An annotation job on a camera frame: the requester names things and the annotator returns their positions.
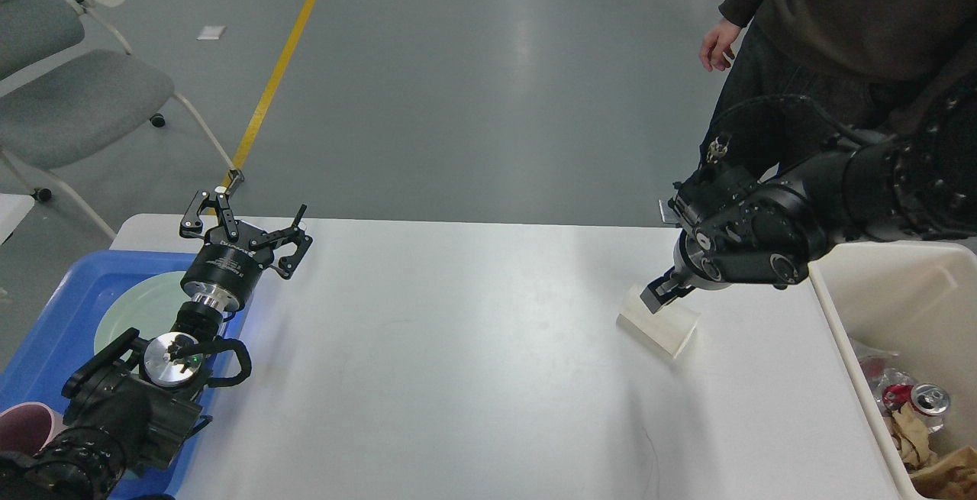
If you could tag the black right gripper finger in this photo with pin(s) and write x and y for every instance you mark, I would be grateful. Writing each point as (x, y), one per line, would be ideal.
(664, 290)

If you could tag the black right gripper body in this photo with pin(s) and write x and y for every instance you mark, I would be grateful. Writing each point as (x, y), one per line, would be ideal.
(689, 270)

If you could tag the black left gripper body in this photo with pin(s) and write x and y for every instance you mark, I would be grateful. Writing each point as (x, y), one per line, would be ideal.
(226, 273)

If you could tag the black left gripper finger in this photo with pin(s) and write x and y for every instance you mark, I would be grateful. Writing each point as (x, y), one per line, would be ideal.
(264, 245)
(226, 229)

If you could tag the light green plate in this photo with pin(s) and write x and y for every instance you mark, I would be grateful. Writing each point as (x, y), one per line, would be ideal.
(150, 306)

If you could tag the crushed red can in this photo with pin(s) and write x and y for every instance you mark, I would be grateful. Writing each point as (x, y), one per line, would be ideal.
(927, 399)

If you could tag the brown paper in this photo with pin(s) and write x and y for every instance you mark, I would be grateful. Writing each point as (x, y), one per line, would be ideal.
(911, 438)

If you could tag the brown paper bag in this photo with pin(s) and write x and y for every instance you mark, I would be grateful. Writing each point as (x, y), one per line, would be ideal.
(952, 477)

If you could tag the aluminium foil tray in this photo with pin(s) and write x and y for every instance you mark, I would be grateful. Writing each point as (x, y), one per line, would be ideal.
(881, 369)

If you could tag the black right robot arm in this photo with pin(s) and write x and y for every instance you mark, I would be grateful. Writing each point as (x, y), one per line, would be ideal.
(785, 183)

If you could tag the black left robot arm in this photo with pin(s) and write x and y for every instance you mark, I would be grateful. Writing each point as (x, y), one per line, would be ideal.
(135, 402)

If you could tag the person's right hand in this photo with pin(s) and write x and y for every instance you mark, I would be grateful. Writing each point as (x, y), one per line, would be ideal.
(717, 52)

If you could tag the grey floor plate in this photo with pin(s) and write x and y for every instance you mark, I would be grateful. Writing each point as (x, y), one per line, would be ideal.
(669, 216)

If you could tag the blue plastic tray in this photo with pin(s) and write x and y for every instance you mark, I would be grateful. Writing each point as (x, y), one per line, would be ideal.
(62, 341)

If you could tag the grey chair left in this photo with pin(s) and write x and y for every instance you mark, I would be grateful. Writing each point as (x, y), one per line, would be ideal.
(83, 105)

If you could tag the beige plastic bin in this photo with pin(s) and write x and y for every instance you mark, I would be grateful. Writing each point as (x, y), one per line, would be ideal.
(917, 299)

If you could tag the person in dark sweater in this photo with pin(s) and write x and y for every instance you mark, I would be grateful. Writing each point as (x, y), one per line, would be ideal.
(871, 64)

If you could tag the pink mug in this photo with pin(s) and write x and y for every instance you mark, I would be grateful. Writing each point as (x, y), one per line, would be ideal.
(27, 427)

